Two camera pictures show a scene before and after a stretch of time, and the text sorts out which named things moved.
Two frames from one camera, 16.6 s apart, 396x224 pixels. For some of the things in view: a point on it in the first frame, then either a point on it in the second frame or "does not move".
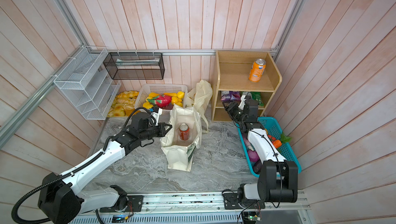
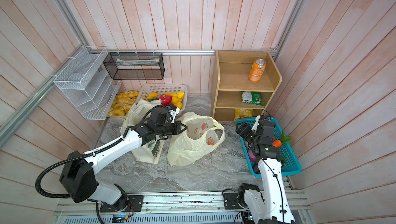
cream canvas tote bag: [179, 143] -> [149, 152]
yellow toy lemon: [180, 94] does not move
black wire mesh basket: [135, 65] does not move
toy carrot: [278, 143] does not move
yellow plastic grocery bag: [199, 96] -> [202, 148]
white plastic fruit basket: [160, 88] does not move
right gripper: [231, 108] -> [246, 128]
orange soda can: [257, 70] does not move
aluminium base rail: [197, 207] does not move
